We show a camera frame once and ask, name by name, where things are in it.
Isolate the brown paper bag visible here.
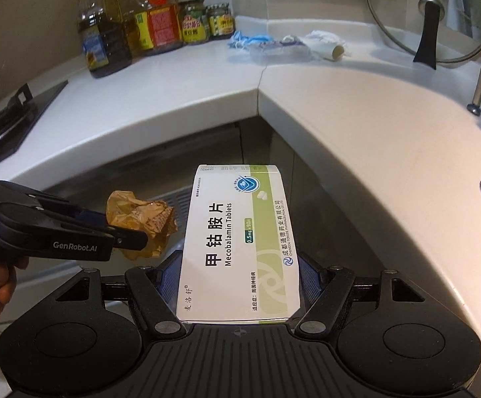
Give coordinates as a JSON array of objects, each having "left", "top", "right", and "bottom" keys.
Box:
[{"left": 105, "top": 190, "right": 177, "bottom": 261}]

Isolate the white green medicine box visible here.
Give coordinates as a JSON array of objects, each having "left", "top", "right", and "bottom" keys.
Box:
[{"left": 176, "top": 165, "right": 301, "bottom": 324}]

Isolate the white tissue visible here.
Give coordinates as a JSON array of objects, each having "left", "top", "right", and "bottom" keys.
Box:
[{"left": 299, "top": 30, "right": 351, "bottom": 60}]

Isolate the cardboard paper roll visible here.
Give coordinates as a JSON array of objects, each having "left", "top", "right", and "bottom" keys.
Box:
[{"left": 325, "top": 44, "right": 345, "bottom": 61}]

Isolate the cabinet floor vent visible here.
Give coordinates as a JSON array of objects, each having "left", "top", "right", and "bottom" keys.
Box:
[{"left": 151, "top": 185, "right": 192, "bottom": 233}]

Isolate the black gas stove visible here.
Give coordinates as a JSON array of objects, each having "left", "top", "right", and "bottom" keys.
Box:
[{"left": 0, "top": 80, "right": 68, "bottom": 163}]

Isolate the dark soy sauce bottle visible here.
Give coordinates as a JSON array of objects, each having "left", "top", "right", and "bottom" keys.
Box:
[{"left": 78, "top": 0, "right": 133, "bottom": 78}]

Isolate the yellow oil bottle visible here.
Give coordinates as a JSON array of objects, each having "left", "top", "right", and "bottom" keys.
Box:
[{"left": 103, "top": 0, "right": 142, "bottom": 58}]

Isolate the black lid sauce jar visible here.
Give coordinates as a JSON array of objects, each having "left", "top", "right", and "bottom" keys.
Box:
[{"left": 179, "top": 0, "right": 211, "bottom": 45}]

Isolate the blue face mask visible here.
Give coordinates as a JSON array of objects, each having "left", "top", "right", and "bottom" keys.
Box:
[{"left": 228, "top": 31, "right": 274, "bottom": 50}]

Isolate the checkered lid sauce jar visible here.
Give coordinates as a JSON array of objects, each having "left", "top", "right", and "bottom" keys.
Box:
[{"left": 206, "top": 3, "right": 235, "bottom": 39}]

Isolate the clear plastic wrapper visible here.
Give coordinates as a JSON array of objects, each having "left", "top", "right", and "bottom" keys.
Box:
[{"left": 248, "top": 36, "right": 312, "bottom": 66}]

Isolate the red label oil bottle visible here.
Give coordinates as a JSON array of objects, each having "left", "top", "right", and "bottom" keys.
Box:
[{"left": 134, "top": 0, "right": 183, "bottom": 56}]

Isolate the glass pot lid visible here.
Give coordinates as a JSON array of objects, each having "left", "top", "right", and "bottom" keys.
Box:
[{"left": 366, "top": 0, "right": 481, "bottom": 67}]

